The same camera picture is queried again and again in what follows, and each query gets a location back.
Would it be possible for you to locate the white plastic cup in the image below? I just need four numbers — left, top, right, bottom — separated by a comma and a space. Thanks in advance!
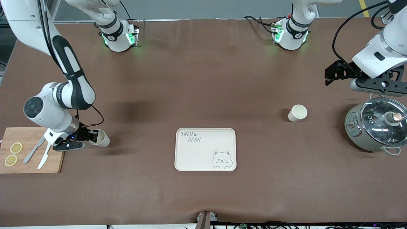
89, 129, 110, 148
288, 104, 308, 122

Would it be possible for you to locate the white plastic knife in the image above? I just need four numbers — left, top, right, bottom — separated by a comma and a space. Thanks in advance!
37, 143, 53, 170

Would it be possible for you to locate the grey plastic knife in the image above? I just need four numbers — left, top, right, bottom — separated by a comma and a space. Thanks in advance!
23, 136, 46, 164

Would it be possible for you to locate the wooden cutting board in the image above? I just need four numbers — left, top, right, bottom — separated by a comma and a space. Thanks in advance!
0, 127, 70, 174

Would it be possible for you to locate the glass pot lid with knob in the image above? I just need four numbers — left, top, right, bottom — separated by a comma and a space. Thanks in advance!
361, 97, 407, 147

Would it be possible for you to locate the grey-green electric cooking pot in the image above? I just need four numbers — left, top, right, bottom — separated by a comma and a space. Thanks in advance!
344, 92, 407, 156

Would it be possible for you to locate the cream tray with bear print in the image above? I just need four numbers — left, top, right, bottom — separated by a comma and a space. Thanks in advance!
174, 128, 237, 172

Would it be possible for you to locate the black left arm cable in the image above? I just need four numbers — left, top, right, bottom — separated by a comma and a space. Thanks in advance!
332, 1, 391, 69

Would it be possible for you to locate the black arm base cable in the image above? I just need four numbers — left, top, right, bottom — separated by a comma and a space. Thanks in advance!
119, 0, 133, 21
244, 15, 277, 34

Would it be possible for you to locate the grey metal bracket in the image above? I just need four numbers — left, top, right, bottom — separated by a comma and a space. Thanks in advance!
196, 211, 219, 229

